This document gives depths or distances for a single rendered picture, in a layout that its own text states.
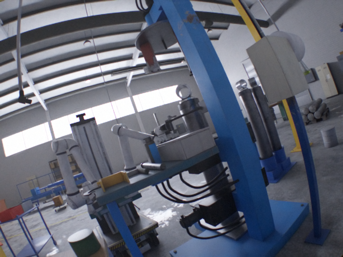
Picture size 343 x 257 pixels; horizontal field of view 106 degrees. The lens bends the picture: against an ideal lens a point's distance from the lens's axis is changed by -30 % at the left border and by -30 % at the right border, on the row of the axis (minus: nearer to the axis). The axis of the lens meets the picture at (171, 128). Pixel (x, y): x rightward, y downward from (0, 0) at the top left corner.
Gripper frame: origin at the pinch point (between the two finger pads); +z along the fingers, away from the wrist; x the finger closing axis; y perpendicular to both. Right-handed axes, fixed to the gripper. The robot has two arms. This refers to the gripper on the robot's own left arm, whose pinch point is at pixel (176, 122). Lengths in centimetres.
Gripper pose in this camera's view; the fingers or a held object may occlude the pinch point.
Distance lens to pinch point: 193.9
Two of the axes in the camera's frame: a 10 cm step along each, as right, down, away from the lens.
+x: 3.5, 9.3, -0.4
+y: 6.5, -2.1, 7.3
